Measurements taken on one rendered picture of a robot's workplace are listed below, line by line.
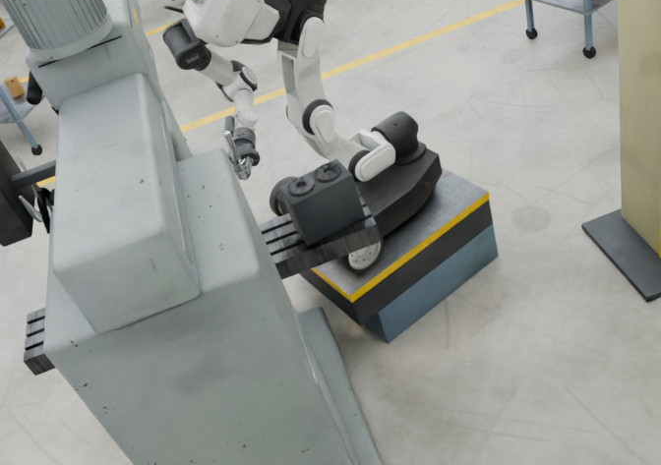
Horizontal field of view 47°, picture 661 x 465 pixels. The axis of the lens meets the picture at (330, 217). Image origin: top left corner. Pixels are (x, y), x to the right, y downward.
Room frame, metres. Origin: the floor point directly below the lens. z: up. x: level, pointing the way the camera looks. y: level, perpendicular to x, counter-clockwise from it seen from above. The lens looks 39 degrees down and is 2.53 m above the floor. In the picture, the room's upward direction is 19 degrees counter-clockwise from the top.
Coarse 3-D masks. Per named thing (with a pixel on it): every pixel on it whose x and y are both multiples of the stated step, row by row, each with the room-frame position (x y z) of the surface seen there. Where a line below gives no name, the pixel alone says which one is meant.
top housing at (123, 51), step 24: (120, 0) 1.89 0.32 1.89; (120, 24) 1.75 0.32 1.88; (96, 48) 1.74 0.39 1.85; (120, 48) 1.74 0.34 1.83; (144, 48) 1.83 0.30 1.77; (48, 72) 1.73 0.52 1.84; (72, 72) 1.74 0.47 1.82; (96, 72) 1.74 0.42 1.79; (120, 72) 1.74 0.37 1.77; (144, 72) 1.75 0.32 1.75; (48, 96) 1.73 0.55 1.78
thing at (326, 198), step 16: (336, 160) 2.06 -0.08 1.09; (304, 176) 2.02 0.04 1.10; (320, 176) 1.99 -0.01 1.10; (336, 176) 1.96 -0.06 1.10; (352, 176) 1.96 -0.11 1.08; (288, 192) 1.98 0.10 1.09; (304, 192) 1.94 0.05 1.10; (320, 192) 1.93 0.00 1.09; (336, 192) 1.94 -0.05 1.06; (352, 192) 1.95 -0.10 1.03; (288, 208) 2.00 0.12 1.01; (304, 208) 1.92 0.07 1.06; (320, 208) 1.93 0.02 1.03; (336, 208) 1.94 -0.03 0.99; (352, 208) 1.95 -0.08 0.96; (304, 224) 1.91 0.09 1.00; (320, 224) 1.92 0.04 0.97; (336, 224) 1.94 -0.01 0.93; (304, 240) 1.94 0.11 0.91
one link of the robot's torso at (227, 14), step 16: (208, 0) 2.39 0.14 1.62; (224, 0) 2.36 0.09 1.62; (240, 0) 2.36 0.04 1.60; (256, 0) 2.38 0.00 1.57; (272, 0) 2.43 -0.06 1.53; (192, 16) 2.44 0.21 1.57; (208, 16) 2.38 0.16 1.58; (224, 16) 2.36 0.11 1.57; (240, 16) 2.37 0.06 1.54; (256, 16) 2.39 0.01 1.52; (272, 16) 2.42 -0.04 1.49; (208, 32) 2.37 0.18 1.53; (224, 32) 2.37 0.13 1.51; (240, 32) 2.39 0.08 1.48; (256, 32) 2.42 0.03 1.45; (272, 32) 2.45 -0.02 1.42
